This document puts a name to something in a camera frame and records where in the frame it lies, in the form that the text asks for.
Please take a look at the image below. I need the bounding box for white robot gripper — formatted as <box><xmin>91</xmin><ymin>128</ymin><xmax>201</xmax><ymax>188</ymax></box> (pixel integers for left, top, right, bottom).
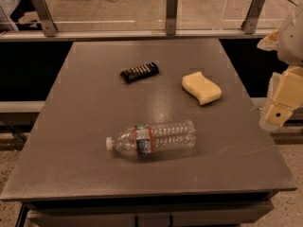
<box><xmin>257</xmin><ymin>3</ymin><xmax>303</xmax><ymax>131</ymax></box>

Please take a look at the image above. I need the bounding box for yellow sponge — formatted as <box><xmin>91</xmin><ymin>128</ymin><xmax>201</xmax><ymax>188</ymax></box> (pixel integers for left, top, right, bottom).
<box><xmin>182</xmin><ymin>71</ymin><xmax>222</xmax><ymax>105</ymax></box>

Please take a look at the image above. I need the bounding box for black striped snack bar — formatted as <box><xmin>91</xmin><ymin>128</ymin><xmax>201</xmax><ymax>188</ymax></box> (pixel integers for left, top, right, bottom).
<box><xmin>120</xmin><ymin>62</ymin><xmax>159</xmax><ymax>83</ymax></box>

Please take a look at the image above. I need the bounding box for grey table cabinet base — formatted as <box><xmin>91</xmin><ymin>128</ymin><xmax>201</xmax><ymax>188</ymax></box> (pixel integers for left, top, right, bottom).
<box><xmin>14</xmin><ymin>192</ymin><xmax>274</xmax><ymax>227</ymax></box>

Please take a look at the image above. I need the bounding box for clear plastic water bottle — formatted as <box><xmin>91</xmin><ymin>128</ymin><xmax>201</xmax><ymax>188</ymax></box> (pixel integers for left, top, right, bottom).
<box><xmin>106</xmin><ymin>120</ymin><xmax>196</xmax><ymax>156</ymax></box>

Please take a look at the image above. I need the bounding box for clear acrylic barrier panel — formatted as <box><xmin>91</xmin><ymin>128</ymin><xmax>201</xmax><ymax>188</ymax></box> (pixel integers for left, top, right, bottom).
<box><xmin>0</xmin><ymin>0</ymin><xmax>303</xmax><ymax>33</ymax></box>

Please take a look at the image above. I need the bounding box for right metal bracket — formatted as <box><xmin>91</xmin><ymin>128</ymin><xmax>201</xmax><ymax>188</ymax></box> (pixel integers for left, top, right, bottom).
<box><xmin>241</xmin><ymin>0</ymin><xmax>266</xmax><ymax>34</ymax></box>

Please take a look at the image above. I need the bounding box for metal bracket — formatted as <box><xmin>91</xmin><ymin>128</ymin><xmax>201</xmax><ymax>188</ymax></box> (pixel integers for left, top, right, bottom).
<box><xmin>31</xmin><ymin>0</ymin><xmax>58</xmax><ymax>37</ymax></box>
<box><xmin>241</xmin><ymin>0</ymin><xmax>266</xmax><ymax>34</ymax></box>
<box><xmin>165</xmin><ymin>0</ymin><xmax>178</xmax><ymax>36</ymax></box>

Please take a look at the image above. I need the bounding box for metal barrier rail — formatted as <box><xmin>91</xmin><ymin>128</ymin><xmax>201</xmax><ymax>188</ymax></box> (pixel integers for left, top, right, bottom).
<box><xmin>0</xmin><ymin>28</ymin><xmax>272</xmax><ymax>42</ymax></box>

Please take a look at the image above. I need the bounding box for middle metal bracket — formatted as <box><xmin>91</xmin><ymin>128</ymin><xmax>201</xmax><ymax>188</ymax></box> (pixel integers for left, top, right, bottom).
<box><xmin>165</xmin><ymin>0</ymin><xmax>178</xmax><ymax>36</ymax></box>

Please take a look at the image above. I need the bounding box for left metal bracket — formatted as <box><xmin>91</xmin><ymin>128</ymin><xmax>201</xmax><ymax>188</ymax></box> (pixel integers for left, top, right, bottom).
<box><xmin>31</xmin><ymin>0</ymin><xmax>58</xmax><ymax>37</ymax></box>

